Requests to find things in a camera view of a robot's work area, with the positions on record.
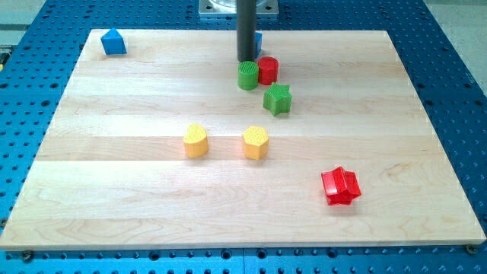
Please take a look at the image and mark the red cylinder block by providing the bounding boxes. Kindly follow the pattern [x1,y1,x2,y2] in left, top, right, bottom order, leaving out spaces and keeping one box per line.
[257,56,279,85]

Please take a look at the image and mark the blue triangle block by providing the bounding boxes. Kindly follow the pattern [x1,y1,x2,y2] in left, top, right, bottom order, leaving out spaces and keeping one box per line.
[100,28,127,55]

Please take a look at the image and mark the red star block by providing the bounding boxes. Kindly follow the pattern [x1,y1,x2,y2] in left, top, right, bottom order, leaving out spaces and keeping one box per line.
[321,167,361,206]

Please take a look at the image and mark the blue block behind rod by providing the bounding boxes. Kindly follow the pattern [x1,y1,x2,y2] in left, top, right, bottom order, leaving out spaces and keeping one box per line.
[255,32,263,58]

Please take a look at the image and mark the blue perforated table plate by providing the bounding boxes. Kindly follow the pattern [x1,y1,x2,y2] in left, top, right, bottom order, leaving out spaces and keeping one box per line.
[1,1,486,273]

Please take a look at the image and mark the yellow hexagon block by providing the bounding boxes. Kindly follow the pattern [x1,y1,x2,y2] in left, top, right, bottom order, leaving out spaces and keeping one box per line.
[243,126,269,160]

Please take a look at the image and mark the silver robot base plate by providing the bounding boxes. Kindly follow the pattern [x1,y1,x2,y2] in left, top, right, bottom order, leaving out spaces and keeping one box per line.
[198,0,279,18]

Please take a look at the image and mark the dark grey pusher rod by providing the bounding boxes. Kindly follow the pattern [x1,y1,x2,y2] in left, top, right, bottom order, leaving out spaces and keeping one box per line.
[237,0,256,62]

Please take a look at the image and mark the light wooden board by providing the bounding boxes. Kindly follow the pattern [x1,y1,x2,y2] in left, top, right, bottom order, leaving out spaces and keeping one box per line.
[1,29,485,250]

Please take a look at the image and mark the green star block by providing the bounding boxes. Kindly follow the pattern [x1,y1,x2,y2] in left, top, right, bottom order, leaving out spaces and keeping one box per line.
[263,82,292,116]

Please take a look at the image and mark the green cylinder block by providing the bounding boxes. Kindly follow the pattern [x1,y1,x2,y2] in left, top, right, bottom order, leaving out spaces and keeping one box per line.
[237,61,259,91]

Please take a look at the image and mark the yellow heart block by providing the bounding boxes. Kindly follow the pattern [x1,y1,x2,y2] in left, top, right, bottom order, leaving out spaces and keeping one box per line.
[183,123,208,158]

